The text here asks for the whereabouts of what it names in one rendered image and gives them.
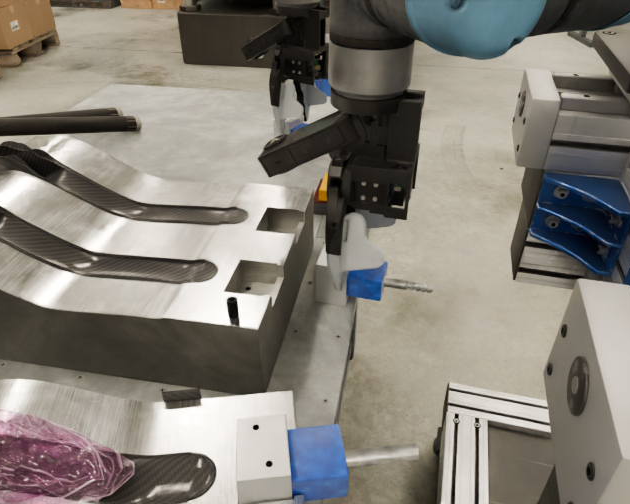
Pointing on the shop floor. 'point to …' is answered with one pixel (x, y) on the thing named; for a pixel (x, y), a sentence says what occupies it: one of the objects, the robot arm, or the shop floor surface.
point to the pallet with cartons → (16, 29)
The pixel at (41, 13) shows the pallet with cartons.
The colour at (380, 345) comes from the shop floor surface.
